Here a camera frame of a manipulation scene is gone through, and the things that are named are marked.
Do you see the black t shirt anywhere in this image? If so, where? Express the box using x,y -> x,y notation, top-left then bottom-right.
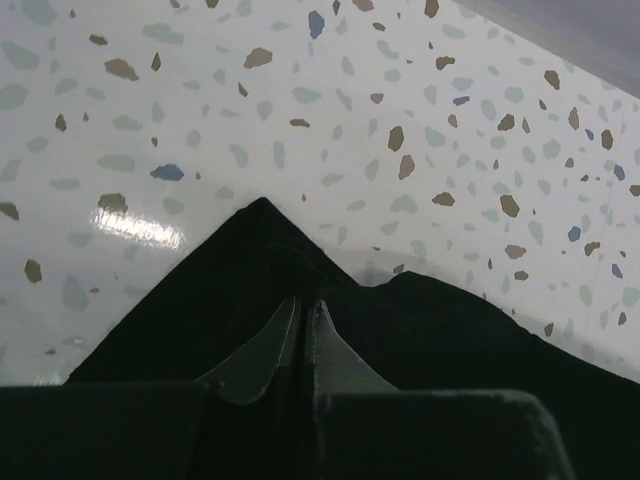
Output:
69,198 -> 639,479

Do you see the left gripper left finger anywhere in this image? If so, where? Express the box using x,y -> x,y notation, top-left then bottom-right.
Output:
1,298 -> 300,479

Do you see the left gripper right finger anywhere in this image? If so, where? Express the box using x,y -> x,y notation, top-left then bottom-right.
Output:
309,302 -> 575,479

